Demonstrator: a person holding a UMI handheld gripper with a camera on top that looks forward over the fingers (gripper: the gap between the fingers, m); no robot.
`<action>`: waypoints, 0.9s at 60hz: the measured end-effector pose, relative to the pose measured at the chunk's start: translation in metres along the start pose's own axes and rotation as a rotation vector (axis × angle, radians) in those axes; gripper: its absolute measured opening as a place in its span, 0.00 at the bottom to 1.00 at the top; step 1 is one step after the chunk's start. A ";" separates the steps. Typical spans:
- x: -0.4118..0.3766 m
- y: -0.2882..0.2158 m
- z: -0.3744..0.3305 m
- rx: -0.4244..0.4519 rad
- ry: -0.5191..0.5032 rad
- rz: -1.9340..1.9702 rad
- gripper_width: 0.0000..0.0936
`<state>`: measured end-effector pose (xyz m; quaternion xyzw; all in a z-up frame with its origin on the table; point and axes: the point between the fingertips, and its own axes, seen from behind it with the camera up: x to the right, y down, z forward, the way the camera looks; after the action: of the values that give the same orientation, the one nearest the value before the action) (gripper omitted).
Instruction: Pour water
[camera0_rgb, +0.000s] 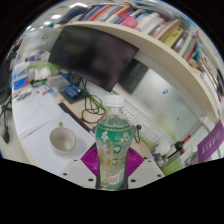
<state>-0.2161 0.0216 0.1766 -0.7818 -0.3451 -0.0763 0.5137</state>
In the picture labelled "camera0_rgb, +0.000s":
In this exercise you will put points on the black computer monitor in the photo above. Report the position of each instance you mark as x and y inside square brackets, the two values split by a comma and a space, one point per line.
[93, 53]

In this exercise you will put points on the wall shelf with books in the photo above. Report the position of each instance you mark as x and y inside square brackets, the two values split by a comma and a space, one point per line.
[156, 36]

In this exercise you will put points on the thin black notebook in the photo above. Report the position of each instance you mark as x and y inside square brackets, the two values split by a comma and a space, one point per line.
[73, 116]

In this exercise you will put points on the ceiling lights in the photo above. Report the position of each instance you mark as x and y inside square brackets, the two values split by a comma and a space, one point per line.
[78, 5]

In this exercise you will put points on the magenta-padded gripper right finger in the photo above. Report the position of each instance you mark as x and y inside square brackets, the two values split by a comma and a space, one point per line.
[148, 171]

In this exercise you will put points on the blue tissue box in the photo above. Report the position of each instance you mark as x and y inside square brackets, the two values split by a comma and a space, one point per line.
[20, 78]

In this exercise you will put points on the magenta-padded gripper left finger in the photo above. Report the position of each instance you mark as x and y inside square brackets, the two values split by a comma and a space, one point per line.
[76, 172]

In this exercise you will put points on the black office chair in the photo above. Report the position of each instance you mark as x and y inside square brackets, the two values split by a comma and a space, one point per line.
[5, 96]

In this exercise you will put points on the clear plastic box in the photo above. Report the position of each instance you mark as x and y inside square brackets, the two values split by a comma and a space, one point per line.
[57, 83]

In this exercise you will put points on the purple hanging banner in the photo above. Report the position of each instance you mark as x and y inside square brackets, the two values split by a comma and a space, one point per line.
[211, 143]

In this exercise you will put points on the handwritten white paper sheet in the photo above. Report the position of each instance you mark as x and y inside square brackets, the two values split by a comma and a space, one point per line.
[35, 113]

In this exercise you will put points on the dark grey flat panel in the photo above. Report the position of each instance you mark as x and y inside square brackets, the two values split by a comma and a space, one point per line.
[133, 76]

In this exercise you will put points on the dark wine bottle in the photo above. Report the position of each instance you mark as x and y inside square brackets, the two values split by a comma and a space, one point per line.
[178, 146]

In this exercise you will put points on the white wall socket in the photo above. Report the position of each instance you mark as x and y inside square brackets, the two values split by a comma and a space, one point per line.
[154, 135]
[130, 115]
[143, 125]

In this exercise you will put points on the blank white paper sheet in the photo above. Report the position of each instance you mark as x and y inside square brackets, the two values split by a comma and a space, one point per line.
[40, 150]

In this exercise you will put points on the white patterned ceramic mug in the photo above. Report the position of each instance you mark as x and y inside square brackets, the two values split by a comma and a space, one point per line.
[63, 140]

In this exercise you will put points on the small blue device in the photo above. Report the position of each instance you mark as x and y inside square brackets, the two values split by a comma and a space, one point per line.
[72, 91]

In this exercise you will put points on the green-labelled clear drink bottle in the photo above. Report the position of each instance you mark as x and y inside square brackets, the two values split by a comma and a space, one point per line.
[113, 146]

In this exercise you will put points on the white folded tissues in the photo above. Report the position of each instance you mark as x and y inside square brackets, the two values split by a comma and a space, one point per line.
[39, 73]

